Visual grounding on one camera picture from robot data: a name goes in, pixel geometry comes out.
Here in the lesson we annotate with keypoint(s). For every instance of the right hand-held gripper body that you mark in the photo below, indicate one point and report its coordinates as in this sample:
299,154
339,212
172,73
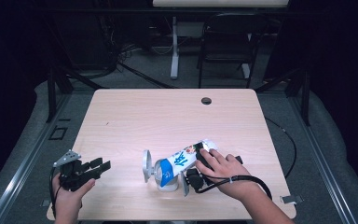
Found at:
195,179

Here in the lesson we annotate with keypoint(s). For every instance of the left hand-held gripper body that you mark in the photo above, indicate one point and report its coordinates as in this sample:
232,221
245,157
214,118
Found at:
73,174

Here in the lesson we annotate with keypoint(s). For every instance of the white and blue pouch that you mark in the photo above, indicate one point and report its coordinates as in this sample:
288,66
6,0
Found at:
180,160

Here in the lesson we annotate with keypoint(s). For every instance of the clear container with grey lid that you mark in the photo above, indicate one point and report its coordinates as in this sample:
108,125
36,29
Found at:
167,183

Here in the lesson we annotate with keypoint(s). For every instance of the person's left hand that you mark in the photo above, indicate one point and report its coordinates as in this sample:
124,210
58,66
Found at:
70,199

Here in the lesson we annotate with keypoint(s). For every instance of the person's right hand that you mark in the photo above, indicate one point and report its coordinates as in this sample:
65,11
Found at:
227,174

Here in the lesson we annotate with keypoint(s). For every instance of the black metal stand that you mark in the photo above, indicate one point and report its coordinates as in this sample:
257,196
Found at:
306,96
52,93

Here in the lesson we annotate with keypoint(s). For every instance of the black folding chair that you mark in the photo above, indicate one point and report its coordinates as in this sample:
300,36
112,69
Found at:
230,37

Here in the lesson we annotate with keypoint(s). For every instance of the white background table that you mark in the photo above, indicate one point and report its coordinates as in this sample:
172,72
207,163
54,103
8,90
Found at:
220,3

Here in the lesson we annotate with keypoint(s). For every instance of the metal floor rail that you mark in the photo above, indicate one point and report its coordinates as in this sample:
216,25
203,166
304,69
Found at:
28,161
323,161

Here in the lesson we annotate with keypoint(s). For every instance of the metal table edge bracket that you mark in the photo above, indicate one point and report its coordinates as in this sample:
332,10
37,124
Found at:
292,199

